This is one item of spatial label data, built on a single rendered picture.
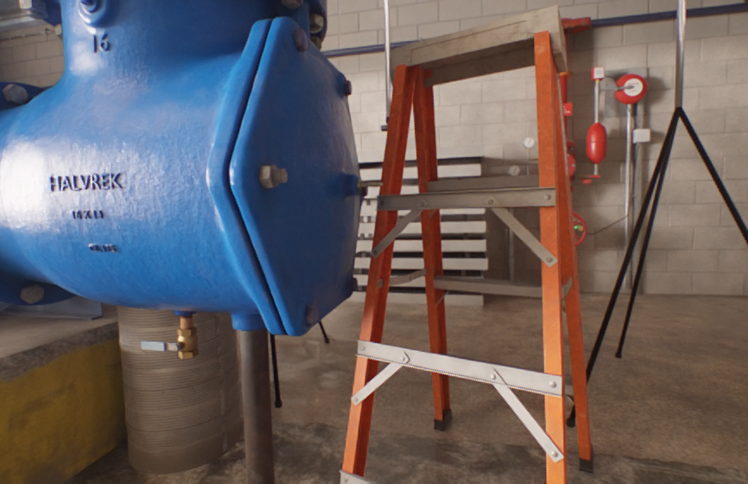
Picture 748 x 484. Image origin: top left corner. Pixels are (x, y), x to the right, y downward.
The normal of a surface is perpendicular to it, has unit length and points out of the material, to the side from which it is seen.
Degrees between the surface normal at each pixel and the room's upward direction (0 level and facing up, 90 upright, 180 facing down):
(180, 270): 123
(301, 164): 89
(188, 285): 131
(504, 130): 90
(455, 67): 92
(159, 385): 90
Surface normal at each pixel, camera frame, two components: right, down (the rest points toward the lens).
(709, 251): -0.22, 0.07
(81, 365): 0.97, 0.00
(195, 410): 0.61, 0.04
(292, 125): 0.87, -0.10
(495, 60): -0.51, 0.11
